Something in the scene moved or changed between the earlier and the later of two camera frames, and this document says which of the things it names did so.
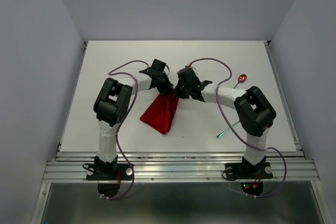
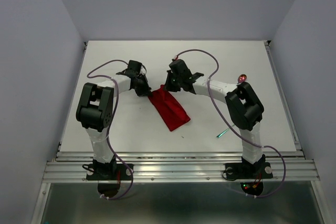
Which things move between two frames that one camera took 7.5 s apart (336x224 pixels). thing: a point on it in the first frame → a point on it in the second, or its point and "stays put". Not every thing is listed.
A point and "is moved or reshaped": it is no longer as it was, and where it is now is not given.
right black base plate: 243,171 stays put
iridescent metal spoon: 241,78 stays put
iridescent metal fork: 224,131 stays put
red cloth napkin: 160,114 is moved or reshaped
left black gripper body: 164,86 → 143,88
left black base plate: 109,172 stays put
